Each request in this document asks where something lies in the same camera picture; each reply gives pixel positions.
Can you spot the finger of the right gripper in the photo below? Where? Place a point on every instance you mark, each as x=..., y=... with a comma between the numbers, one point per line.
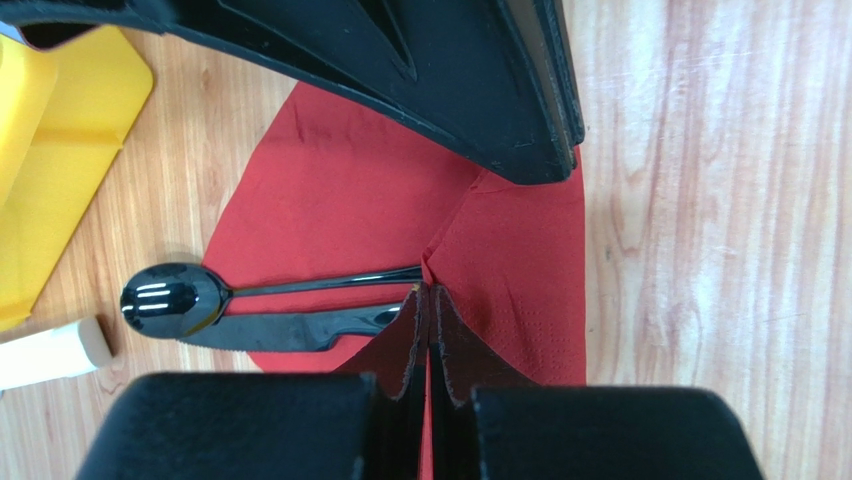
x=492, y=81

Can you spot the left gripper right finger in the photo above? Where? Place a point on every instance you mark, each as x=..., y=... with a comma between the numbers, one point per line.
x=460, y=364

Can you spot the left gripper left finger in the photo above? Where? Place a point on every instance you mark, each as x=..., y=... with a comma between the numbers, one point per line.
x=396, y=360

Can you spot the black knife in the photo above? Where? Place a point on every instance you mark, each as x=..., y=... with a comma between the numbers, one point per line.
x=293, y=332

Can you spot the red paper napkin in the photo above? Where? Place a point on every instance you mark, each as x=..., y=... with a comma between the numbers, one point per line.
x=334, y=188

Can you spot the black spoon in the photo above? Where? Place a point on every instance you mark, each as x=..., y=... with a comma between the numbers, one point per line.
x=177, y=300

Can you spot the metal pole white base stand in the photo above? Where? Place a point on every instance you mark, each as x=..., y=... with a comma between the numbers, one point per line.
x=68, y=351

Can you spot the yellow plastic bin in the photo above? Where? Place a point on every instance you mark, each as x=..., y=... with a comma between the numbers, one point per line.
x=65, y=115

